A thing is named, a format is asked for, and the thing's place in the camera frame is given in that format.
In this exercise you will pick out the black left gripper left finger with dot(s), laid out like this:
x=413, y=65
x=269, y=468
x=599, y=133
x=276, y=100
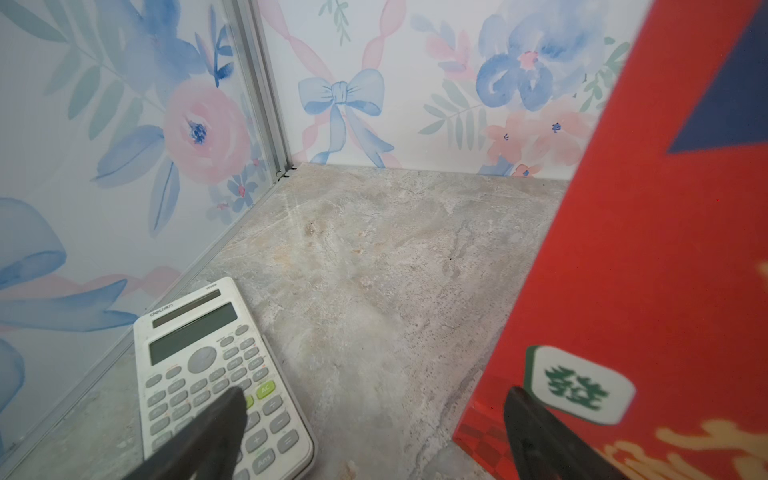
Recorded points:
x=206, y=448

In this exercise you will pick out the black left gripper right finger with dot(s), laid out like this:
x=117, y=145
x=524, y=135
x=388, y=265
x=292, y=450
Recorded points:
x=544, y=448

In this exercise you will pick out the white scientific calculator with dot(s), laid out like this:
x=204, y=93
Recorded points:
x=195, y=349

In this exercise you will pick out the red paper gift bag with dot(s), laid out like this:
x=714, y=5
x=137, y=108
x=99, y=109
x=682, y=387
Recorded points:
x=642, y=324

